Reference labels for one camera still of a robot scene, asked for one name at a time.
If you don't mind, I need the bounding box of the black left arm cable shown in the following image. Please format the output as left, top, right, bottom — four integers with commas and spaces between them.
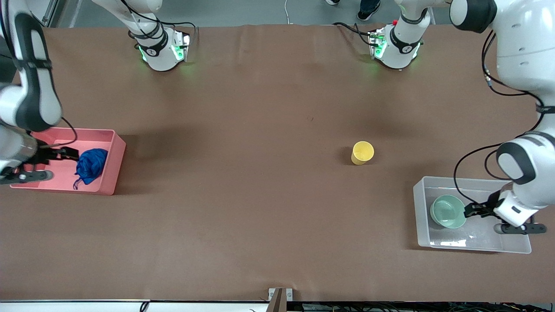
453, 30, 545, 204

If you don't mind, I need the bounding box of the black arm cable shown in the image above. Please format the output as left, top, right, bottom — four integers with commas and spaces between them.
453, 30, 545, 204
43, 116, 78, 148

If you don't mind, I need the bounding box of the clear plastic box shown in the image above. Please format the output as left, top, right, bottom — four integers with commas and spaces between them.
413, 175, 532, 254

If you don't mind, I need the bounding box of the blue cloth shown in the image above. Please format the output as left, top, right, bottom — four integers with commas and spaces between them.
73, 148, 109, 190

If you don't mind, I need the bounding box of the yellow plastic cup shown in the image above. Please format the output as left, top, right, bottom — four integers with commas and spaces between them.
351, 141, 375, 166

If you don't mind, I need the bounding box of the aluminium frame post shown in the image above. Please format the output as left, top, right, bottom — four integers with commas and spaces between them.
41, 0, 59, 27

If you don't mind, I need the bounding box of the black right base cable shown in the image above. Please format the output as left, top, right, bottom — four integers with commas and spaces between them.
160, 21, 200, 42

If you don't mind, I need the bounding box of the metal table bracket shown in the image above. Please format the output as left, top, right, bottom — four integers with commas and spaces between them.
268, 287, 294, 312

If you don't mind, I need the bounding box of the pink plastic bin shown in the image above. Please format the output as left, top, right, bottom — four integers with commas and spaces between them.
10, 127, 127, 195

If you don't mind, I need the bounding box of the mint green bowl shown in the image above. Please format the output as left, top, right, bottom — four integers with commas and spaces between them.
430, 195, 467, 229

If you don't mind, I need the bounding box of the black base cable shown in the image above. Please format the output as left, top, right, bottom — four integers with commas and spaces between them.
160, 21, 200, 42
332, 22, 373, 46

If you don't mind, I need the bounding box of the brown table cover sheet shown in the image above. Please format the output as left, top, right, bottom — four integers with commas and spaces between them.
0, 24, 555, 303

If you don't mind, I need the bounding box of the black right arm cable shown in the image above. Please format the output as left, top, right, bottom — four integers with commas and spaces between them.
43, 116, 78, 148

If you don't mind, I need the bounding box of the black left base cable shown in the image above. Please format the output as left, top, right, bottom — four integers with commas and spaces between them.
332, 22, 373, 46

